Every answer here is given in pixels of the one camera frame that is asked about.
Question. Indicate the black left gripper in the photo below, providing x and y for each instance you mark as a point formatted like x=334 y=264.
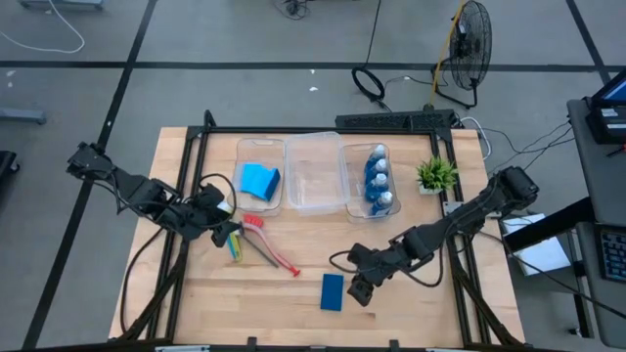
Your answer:
x=210 y=210

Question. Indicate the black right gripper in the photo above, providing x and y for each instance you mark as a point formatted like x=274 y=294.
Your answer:
x=371 y=266

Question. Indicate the blue scrub brush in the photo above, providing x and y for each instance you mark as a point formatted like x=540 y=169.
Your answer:
x=230 y=249

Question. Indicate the yellow-green scrub brush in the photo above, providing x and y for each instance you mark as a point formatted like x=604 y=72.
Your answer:
x=238 y=249

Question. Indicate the blue sponge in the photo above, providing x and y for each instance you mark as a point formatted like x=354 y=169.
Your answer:
x=270 y=188
x=332 y=292
x=252 y=178

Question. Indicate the red white dish brush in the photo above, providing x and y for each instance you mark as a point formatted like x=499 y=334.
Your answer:
x=274 y=251

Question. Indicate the blue dish soap bottle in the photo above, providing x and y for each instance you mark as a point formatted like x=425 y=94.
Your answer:
x=383 y=203
x=376 y=188
x=376 y=154
x=377 y=168

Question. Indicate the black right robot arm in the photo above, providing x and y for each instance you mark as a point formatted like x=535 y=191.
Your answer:
x=469 y=212

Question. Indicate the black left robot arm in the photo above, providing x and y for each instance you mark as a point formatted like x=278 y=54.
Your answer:
x=142 y=193

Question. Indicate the large clear plastic bin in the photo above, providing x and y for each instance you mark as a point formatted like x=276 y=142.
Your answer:
x=318 y=176

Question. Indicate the green plant in white pot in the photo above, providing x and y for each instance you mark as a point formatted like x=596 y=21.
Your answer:
x=436 y=173

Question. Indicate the black power strip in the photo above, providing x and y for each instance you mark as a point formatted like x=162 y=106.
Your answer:
x=391 y=119

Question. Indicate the black diagonal beam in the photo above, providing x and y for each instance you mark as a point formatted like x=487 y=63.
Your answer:
x=548 y=225

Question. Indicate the grey cart leg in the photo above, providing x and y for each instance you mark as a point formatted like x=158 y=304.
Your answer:
x=22 y=116

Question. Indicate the black keyboard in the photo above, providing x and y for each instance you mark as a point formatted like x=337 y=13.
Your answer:
x=613 y=254

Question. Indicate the grey side desk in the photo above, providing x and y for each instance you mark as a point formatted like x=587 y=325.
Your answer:
x=587 y=171

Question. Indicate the black floor fan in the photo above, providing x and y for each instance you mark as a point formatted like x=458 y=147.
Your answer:
x=472 y=46

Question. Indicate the monitor with blue screen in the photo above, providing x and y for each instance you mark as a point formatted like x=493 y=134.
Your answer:
x=616 y=93

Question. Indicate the black table frame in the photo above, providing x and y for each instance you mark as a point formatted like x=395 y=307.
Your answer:
x=220 y=130

